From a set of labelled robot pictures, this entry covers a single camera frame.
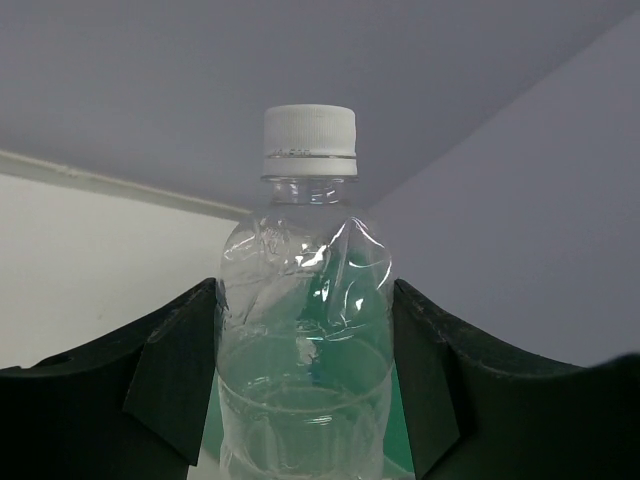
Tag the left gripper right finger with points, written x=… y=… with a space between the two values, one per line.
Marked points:
x=477 y=407

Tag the green plastic bin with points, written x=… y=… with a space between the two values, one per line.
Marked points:
x=306 y=386

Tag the clear bottle green-white label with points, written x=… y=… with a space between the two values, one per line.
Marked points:
x=309 y=161

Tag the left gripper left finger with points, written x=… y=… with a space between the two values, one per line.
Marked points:
x=130 y=404

